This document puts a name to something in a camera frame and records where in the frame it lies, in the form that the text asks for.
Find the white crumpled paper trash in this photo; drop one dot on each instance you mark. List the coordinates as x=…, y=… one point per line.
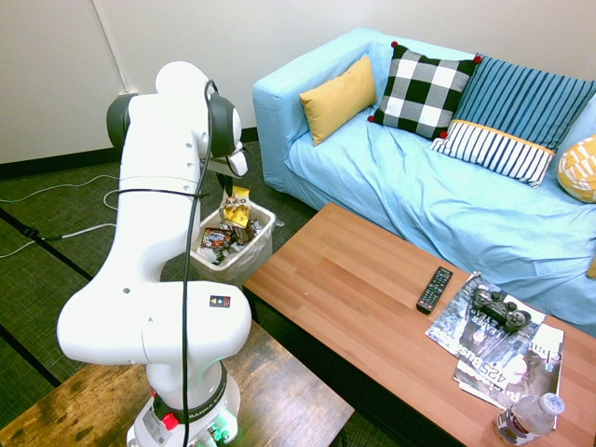
x=223, y=257

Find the yellow white patterned round pillow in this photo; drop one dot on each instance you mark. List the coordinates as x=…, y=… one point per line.
x=579, y=170

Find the light blue sofa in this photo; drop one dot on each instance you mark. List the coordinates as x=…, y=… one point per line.
x=442, y=209

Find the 425 Business magazine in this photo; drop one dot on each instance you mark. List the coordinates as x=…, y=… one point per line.
x=521, y=372

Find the white trash bin with liner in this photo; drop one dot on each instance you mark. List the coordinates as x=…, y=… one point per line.
x=253, y=253

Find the light wood coffee table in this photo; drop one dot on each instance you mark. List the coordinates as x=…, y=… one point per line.
x=372, y=302

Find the blue striped pillow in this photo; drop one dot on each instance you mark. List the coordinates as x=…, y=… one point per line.
x=517, y=102

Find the yellow chip bag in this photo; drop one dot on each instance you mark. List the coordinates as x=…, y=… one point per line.
x=237, y=209

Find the plain yellow rectangular pillow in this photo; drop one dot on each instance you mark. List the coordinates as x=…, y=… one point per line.
x=337, y=100

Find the black white checkered pillow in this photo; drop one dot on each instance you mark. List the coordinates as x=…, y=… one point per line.
x=421, y=90

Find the rustic dark wood table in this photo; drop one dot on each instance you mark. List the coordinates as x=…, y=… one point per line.
x=288, y=386

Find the black tv remote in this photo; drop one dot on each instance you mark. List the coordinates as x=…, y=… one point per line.
x=434, y=289

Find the black game controller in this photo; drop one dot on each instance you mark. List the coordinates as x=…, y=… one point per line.
x=500, y=309

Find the tan cushion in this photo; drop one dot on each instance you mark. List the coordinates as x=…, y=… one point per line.
x=592, y=267

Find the brown candy wrapper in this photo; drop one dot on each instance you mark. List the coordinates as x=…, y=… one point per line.
x=247, y=231

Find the red orange candy wrapper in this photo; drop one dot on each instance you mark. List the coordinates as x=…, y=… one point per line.
x=215, y=239

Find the white navy striped pillow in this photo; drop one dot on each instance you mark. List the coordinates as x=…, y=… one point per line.
x=498, y=151

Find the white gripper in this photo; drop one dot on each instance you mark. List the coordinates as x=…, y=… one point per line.
x=239, y=160

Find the clear plastic water bottle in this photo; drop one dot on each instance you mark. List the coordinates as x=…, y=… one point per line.
x=526, y=419

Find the grey cover magazine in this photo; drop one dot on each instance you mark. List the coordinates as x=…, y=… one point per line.
x=458, y=326

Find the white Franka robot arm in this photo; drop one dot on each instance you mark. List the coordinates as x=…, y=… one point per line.
x=158, y=261

